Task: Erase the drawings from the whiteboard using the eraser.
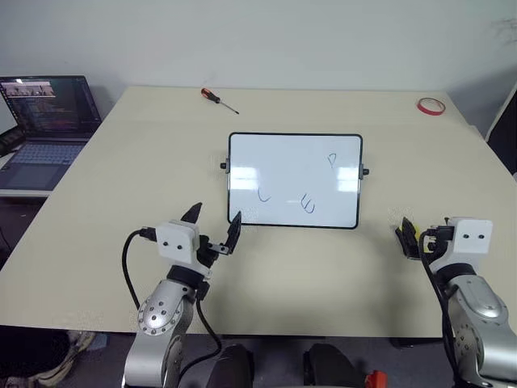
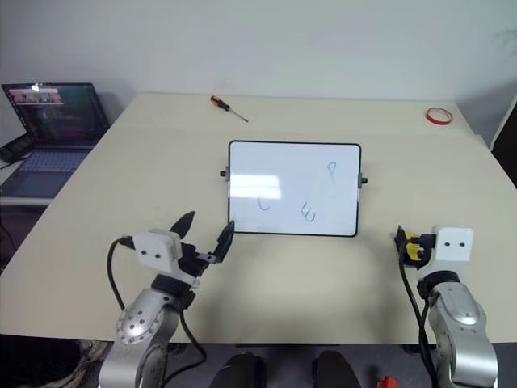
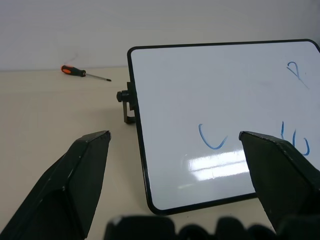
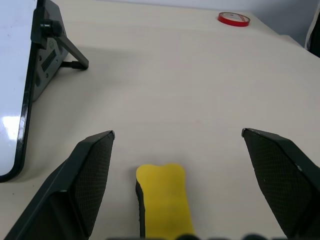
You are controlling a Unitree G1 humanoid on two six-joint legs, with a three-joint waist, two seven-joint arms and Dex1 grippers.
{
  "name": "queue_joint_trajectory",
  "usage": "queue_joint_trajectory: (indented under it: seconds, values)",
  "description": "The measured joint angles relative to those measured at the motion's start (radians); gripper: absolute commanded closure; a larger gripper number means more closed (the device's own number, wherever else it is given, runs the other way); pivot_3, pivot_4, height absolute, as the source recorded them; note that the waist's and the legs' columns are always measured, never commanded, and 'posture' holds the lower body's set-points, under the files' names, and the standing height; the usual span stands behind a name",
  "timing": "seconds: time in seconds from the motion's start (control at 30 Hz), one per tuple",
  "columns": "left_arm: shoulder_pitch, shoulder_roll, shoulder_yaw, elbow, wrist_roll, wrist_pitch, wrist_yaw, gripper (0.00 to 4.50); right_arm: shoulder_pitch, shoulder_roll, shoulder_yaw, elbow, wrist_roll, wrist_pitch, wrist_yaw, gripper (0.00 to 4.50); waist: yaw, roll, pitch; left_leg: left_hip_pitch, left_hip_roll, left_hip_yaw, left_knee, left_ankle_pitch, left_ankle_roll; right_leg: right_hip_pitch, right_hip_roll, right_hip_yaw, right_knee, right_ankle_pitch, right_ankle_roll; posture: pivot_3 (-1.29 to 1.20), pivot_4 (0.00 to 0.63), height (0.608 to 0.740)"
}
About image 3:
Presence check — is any orange and black screwdriver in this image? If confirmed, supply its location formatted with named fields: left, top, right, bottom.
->
left=60, top=64, right=113, bottom=83

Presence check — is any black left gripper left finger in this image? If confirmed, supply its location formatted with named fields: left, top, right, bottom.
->
left=0, top=130, right=112, bottom=240

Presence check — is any black-framed whiteboard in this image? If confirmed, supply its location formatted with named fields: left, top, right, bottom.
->
left=126, top=38, right=320, bottom=216

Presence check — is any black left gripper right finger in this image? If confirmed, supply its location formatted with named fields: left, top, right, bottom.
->
left=238, top=130, right=320, bottom=234

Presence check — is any black whiteboard stand bracket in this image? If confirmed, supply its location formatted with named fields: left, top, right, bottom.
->
left=116, top=81, right=138, bottom=124

